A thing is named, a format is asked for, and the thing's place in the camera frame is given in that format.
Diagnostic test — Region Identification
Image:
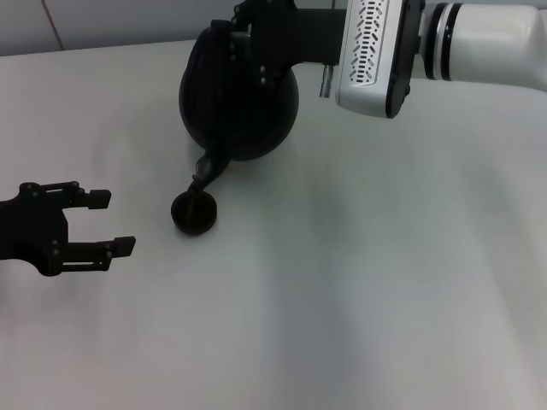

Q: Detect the small black teacup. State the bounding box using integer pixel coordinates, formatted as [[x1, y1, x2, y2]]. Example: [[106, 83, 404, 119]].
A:
[[170, 190, 218, 237]]

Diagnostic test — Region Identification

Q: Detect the black round teapot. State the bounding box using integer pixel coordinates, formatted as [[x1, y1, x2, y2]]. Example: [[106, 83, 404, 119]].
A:
[[178, 18, 301, 196]]

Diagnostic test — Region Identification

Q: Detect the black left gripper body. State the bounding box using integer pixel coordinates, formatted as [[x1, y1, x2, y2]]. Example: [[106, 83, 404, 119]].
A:
[[0, 180, 70, 278]]

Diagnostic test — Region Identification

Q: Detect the right gripper cable with connector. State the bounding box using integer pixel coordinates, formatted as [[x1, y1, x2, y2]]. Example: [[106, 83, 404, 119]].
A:
[[317, 64, 336, 98]]

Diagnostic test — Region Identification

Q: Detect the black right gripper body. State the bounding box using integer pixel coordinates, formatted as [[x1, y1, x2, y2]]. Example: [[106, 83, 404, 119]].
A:
[[249, 0, 348, 91]]

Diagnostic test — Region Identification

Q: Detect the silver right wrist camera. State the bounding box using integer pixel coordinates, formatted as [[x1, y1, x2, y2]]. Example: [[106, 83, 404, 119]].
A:
[[332, 0, 426, 121]]

